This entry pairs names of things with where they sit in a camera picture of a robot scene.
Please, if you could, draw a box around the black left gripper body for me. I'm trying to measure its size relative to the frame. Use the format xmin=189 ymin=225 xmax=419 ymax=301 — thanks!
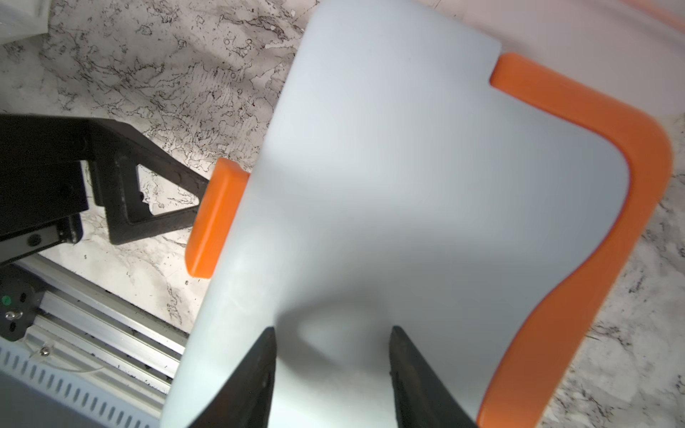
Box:
xmin=1 ymin=114 xmax=92 ymax=265

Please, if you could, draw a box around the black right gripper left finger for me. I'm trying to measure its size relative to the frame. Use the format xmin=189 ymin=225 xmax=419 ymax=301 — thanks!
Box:
xmin=190 ymin=327 xmax=276 ymax=428

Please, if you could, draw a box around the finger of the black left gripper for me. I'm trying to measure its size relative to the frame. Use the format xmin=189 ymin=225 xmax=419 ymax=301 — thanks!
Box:
xmin=86 ymin=119 xmax=209 ymax=245

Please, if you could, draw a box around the aluminium front rail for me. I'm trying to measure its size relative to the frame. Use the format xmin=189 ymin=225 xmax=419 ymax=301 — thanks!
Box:
xmin=1 ymin=255 xmax=187 ymax=427

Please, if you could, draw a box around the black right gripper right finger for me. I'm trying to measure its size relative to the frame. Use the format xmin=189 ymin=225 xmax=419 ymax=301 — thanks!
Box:
xmin=389 ymin=326 xmax=476 ymax=427

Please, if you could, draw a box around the white gauze packet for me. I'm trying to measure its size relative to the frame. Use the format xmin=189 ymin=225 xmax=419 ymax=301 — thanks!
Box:
xmin=0 ymin=0 xmax=51 ymax=45

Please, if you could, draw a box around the blue orange first aid box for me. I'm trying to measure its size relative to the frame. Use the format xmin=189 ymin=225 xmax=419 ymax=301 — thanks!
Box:
xmin=161 ymin=1 xmax=673 ymax=427

